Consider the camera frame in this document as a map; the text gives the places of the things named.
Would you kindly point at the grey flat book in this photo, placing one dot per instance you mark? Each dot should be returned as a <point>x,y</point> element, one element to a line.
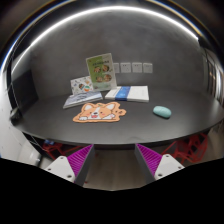
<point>82,98</point>

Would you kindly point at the teal computer mouse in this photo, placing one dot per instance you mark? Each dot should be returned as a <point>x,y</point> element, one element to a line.
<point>162,111</point>

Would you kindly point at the white wall socket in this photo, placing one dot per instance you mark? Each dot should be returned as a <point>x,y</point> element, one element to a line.
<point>137,67</point>
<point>116,68</point>
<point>147,68</point>
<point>125,67</point>

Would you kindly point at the black monitor on left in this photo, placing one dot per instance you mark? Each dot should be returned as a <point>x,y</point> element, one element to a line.
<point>24,90</point>

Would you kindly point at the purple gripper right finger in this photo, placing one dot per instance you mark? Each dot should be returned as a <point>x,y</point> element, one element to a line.
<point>154,165</point>

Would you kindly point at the orange corgi mouse pad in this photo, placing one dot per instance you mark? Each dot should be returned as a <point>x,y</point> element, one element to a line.
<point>100,112</point>

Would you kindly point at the red metal frame right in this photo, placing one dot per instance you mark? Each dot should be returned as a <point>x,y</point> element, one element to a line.
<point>191,149</point>

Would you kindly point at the small white illustrated book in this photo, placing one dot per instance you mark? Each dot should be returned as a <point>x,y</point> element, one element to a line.
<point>81,85</point>

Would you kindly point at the red metal frame left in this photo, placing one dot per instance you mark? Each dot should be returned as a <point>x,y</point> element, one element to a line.
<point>54,150</point>

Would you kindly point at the green standing food book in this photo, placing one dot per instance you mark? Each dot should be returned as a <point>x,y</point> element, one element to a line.
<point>101,71</point>

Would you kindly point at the white and blue book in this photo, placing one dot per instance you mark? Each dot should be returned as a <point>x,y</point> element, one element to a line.
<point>129,93</point>

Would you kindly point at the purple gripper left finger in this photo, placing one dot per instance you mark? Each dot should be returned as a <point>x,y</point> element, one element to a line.
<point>73,168</point>

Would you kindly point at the red metal frame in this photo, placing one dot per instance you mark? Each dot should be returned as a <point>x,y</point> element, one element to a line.
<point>54,150</point>
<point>191,149</point>

